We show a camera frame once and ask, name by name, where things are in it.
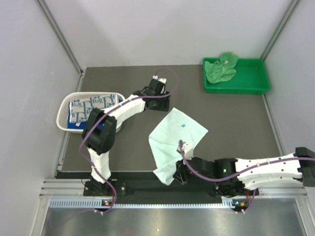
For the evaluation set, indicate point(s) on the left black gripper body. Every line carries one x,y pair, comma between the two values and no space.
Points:
160,103

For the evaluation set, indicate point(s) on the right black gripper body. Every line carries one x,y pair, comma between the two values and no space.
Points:
186,175

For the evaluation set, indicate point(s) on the white blue patterned towel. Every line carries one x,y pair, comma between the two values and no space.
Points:
86,108

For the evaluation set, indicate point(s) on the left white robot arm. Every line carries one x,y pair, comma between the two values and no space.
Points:
100,130

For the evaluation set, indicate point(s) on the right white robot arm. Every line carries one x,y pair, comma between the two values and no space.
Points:
230,177

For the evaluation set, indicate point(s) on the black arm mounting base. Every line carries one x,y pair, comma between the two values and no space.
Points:
146,188

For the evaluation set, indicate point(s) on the green towel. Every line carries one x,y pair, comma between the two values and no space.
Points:
222,69

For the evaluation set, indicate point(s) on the green plastic bin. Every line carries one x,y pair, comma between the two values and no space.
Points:
251,78

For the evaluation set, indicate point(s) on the white perforated plastic basket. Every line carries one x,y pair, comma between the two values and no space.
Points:
76,107

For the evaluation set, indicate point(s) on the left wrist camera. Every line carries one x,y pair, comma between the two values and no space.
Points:
162,80

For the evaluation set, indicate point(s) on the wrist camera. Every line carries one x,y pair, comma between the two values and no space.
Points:
162,80
186,151

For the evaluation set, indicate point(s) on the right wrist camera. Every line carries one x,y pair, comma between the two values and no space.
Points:
186,151

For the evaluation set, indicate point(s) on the grey slotted cable duct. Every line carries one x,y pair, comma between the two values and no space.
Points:
101,203

